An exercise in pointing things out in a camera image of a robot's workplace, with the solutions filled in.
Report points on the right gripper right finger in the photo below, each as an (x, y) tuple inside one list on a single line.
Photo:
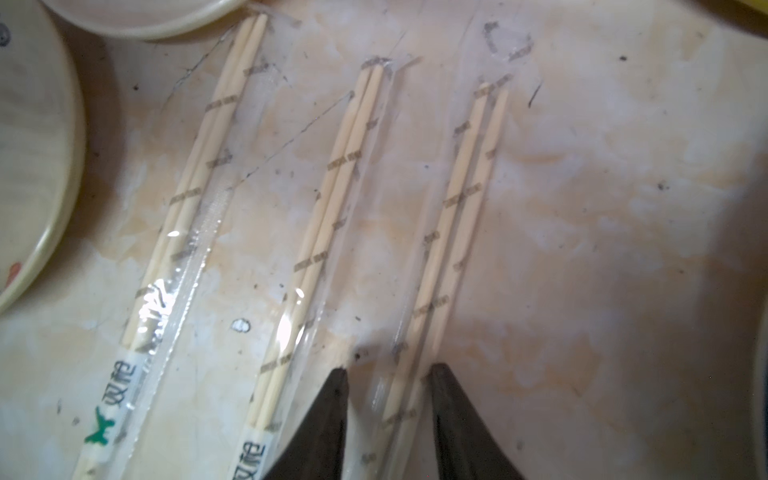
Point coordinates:
[(465, 448)]

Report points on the cream plate with black mark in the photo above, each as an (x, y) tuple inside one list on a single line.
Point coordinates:
[(142, 19)]

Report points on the cream plate with flowers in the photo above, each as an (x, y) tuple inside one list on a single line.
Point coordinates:
[(43, 142)]

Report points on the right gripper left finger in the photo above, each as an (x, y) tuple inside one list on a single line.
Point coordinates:
[(317, 448)]

